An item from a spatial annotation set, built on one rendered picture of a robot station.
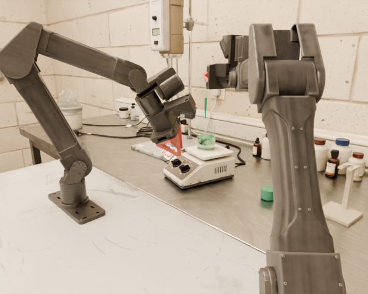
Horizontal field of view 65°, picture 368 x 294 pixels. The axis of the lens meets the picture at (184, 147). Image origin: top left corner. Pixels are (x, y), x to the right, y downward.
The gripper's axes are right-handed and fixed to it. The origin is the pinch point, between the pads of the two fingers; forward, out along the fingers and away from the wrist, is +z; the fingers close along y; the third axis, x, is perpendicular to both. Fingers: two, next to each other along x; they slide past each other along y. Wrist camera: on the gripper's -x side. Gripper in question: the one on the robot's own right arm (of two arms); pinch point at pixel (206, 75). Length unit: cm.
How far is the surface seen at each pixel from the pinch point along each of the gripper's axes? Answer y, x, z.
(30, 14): 34, -46, 233
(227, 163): -3.8, 26.8, -7.4
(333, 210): -14, 32, -37
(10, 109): 61, 36, 227
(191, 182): 9.5, 30.3, -7.4
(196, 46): -31, -12, 57
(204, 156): 3.8, 23.5, -5.7
